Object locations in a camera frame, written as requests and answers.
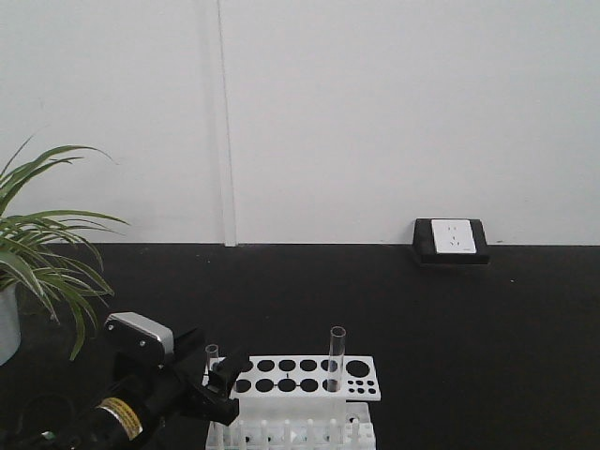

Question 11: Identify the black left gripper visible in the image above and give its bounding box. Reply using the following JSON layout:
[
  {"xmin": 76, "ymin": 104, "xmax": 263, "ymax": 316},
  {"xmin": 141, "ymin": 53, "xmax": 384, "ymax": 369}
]
[{"xmin": 108, "ymin": 328, "xmax": 249, "ymax": 426}]

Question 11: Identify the short clear test tube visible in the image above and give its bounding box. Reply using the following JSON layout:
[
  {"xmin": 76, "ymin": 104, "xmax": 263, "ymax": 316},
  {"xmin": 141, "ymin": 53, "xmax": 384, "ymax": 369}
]
[{"xmin": 205, "ymin": 343, "xmax": 220, "ymax": 374}]

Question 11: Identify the tall clear test tube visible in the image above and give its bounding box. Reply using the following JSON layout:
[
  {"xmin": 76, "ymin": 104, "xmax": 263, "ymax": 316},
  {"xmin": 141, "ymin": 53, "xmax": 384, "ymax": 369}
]
[{"xmin": 326, "ymin": 325, "xmax": 346, "ymax": 393}]

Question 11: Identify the white test tube rack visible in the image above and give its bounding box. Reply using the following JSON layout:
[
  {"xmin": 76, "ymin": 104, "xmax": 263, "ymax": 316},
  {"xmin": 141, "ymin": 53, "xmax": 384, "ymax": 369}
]
[{"xmin": 231, "ymin": 355, "xmax": 382, "ymax": 401}]

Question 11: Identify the white pegged drying rack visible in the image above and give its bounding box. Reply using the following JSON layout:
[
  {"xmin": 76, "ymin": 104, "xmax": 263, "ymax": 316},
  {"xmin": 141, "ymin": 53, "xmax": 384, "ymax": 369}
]
[{"xmin": 204, "ymin": 400, "xmax": 377, "ymax": 449}]

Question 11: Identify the white plant pot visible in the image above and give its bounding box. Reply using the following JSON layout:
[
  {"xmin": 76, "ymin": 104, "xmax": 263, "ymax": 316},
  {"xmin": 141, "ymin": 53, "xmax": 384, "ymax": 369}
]
[{"xmin": 0, "ymin": 285, "xmax": 22, "ymax": 365}]

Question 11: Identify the green spider plant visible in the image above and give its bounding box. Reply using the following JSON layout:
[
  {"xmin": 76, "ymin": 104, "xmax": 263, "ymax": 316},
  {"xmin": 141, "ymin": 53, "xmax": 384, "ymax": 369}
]
[{"xmin": 1, "ymin": 138, "xmax": 127, "ymax": 361}]

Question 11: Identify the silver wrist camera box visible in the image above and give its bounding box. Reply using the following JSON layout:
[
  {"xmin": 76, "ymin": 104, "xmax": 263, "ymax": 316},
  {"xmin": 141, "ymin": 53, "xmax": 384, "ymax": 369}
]
[{"xmin": 104, "ymin": 312, "xmax": 174, "ymax": 367}]

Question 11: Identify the black socket mount block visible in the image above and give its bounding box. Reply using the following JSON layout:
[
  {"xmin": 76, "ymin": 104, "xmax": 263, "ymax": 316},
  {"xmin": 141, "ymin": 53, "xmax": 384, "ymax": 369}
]
[{"xmin": 412, "ymin": 217, "xmax": 490, "ymax": 265}]

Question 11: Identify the white wall power socket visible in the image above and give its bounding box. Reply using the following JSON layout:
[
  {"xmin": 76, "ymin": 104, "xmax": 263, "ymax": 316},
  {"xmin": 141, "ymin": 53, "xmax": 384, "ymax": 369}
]
[{"xmin": 430, "ymin": 218, "xmax": 476, "ymax": 255}]

